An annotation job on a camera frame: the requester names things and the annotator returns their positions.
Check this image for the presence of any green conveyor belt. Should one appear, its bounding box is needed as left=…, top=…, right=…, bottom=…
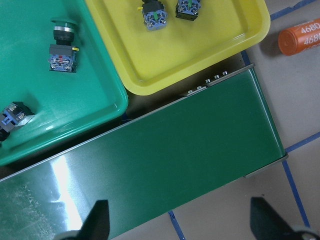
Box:
left=0, top=65, right=287, bottom=240

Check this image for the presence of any green push button switch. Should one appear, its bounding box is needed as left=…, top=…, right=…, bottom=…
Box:
left=0, top=101, right=36, bottom=147
left=48, top=17, right=80, bottom=73

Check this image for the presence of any orange cylinder with 4680 print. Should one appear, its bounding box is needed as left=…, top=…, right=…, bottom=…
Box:
left=277, top=18, right=320, bottom=56

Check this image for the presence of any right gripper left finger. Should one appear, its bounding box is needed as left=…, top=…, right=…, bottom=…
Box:
left=76, top=199, right=110, bottom=240

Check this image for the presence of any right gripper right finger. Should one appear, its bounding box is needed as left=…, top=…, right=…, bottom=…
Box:
left=249, top=197, right=302, bottom=240

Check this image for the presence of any yellow push button switch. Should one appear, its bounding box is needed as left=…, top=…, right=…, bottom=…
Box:
left=175, top=0, right=201, bottom=21
left=139, top=0, right=168, bottom=31

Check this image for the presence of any green plastic tray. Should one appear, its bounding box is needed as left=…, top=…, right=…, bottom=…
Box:
left=0, top=0, right=128, bottom=166

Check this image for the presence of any yellow plastic tray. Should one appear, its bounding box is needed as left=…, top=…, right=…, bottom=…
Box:
left=86, top=0, right=271, bottom=96

